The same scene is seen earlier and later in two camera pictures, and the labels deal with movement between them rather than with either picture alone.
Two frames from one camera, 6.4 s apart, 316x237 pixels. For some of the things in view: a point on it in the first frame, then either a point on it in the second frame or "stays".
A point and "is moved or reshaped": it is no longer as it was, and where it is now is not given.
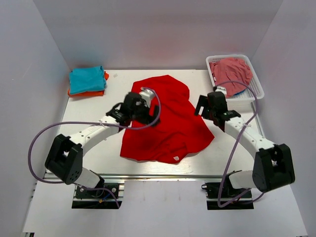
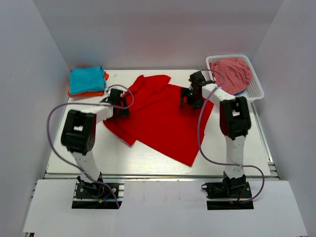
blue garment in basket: x=239 y=93 stays
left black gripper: x=148 y=118 -> x=124 y=112
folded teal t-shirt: x=87 y=79 stays
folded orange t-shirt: x=100 y=93 stays
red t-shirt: x=181 y=131 is moved or reshaped
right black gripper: x=203 y=101 -> x=184 y=92
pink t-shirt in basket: x=231 y=69 stays
